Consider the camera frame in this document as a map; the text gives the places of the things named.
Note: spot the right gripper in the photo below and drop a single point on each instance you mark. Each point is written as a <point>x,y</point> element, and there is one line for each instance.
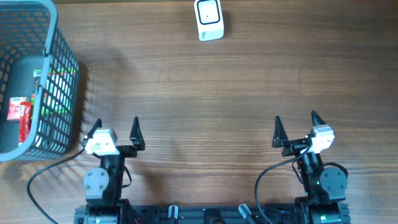
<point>281,139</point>

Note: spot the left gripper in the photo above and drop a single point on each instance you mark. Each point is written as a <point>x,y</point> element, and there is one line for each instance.
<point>137,143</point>

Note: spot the green snack bag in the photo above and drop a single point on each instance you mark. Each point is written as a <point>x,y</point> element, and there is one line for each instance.
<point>60,91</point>

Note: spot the red stick sachet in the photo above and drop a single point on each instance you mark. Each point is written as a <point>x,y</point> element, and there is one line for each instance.
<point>24,121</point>

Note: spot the red Kleenex tissue pack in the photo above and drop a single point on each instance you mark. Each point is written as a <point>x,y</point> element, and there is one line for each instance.
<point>14,111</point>

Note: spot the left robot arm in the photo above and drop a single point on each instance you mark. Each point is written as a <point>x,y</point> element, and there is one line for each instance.
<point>103,185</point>

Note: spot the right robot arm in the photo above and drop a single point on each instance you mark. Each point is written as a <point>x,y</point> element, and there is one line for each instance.
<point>324,183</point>

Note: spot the white barcode scanner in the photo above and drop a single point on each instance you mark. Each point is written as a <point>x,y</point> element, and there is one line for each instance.
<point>209,19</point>

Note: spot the grey plastic shopping basket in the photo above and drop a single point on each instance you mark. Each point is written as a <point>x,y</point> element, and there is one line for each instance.
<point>32,40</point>

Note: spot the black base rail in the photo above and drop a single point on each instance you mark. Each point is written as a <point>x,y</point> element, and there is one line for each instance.
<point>276,213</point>

